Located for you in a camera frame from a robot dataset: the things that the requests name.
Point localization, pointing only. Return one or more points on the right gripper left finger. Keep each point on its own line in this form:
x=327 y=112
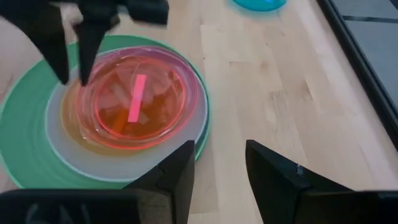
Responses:
x=177 y=174

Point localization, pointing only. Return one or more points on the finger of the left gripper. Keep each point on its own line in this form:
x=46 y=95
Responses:
x=90 y=49
x=46 y=34

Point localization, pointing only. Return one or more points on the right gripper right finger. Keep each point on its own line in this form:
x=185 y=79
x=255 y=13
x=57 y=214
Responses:
x=273 y=180

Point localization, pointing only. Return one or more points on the small translucent pink plate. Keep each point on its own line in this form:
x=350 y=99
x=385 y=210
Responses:
x=136 y=99

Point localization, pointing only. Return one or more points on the pale blue plastic plate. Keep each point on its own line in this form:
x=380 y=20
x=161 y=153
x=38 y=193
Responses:
x=109 y=169

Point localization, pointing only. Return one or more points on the small translucent orange plate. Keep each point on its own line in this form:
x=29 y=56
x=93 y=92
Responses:
x=74 y=135

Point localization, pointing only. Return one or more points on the large light green plate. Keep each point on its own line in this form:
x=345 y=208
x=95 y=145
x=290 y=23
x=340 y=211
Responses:
x=25 y=133

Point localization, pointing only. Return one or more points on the small translucent blue plate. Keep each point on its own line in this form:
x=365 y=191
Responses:
x=258 y=4

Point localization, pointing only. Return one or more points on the black aluminium table frame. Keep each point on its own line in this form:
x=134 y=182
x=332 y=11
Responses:
x=357 y=62

